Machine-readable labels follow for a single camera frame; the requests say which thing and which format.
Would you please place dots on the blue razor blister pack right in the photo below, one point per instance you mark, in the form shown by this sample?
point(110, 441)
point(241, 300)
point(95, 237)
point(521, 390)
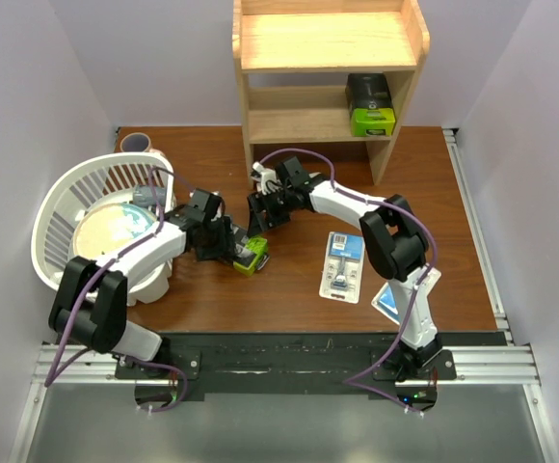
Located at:
point(385, 304)

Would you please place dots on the white plastic slatted basket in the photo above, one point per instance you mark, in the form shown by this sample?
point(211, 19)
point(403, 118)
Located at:
point(106, 179)

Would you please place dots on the cream and teal plate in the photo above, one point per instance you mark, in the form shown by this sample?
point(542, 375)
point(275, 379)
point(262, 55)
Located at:
point(109, 227)

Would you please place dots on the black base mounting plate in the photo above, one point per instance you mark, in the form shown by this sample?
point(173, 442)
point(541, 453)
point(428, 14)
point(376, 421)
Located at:
point(296, 363)

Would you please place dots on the white bowl under basket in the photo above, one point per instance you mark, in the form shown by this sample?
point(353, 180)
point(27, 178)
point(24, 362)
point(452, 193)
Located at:
point(152, 287)

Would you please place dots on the wooden two-tier shelf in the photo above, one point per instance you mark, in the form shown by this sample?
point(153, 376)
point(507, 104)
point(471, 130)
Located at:
point(314, 37)

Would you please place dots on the purple and pink mug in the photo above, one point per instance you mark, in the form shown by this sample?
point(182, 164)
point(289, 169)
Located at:
point(135, 142)

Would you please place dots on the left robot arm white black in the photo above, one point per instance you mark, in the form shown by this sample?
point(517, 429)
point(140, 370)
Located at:
point(90, 304)

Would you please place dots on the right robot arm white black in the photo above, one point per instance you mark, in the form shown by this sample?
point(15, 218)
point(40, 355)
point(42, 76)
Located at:
point(398, 245)

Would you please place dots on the aluminium frame rail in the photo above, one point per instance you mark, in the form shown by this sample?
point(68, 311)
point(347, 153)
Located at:
point(489, 413)

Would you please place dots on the blue razor blister pack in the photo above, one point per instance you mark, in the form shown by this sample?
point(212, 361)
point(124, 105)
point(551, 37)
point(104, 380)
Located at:
point(385, 304)
point(342, 268)

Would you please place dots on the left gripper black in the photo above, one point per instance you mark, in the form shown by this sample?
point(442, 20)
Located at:
point(226, 244)

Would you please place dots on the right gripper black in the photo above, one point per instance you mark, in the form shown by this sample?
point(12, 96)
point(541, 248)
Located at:
point(258, 203)

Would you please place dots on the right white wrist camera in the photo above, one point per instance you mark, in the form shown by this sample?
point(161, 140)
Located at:
point(265, 179)

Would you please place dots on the black green razor box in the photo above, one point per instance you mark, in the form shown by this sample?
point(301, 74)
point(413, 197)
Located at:
point(370, 105)
point(249, 254)

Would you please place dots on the blue razor blister pack centre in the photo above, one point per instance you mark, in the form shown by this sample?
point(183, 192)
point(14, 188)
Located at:
point(342, 268)

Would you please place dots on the grey cup in basket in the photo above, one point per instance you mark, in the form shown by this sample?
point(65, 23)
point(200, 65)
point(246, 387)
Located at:
point(145, 196)

